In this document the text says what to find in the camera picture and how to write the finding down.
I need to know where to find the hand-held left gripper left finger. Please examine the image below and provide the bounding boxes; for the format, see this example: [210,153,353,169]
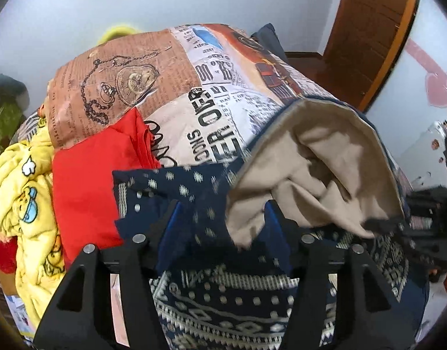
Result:
[33,200,187,350]

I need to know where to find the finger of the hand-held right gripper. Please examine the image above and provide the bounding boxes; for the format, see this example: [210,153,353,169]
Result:
[365,217,413,238]

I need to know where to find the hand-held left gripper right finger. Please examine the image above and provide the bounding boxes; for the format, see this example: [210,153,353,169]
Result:
[264,199,419,350]

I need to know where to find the navy patterned hoodie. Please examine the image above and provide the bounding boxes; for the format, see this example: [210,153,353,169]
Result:
[112,97,428,350]

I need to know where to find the white sticker-covered appliance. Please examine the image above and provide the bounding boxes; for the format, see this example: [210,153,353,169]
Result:
[409,120,447,187]

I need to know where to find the red garment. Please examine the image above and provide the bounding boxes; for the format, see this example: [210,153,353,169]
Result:
[0,231,17,275]
[52,108,163,264]

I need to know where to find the white wardrobe door pink hearts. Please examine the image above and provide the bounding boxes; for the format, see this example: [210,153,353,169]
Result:
[365,0,447,300]

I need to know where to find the yellow cartoon blanket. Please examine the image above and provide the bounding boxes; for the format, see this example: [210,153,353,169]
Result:
[0,127,69,331]

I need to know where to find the printed patchwork quilt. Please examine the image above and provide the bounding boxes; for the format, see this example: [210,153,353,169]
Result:
[5,24,355,350]

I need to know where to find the grey bag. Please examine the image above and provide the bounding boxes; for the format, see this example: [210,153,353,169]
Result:
[250,23,288,59]

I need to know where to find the green patterned bag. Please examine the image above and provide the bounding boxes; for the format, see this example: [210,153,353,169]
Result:
[0,102,27,157]

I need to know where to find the wooden door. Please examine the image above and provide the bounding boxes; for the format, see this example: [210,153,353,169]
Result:
[323,0,423,112]

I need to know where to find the grey cushion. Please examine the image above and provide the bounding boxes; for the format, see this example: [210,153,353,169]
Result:
[0,74,30,112]

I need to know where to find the yellow fuzzy ring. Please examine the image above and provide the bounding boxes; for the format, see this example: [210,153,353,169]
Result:
[99,24,142,44]

